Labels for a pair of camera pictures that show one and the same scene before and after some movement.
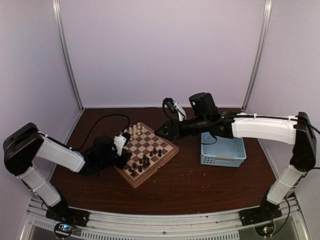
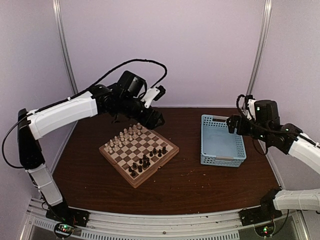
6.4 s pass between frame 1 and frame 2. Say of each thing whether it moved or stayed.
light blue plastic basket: stayed
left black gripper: moved
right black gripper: moved
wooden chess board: stayed
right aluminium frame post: stayed
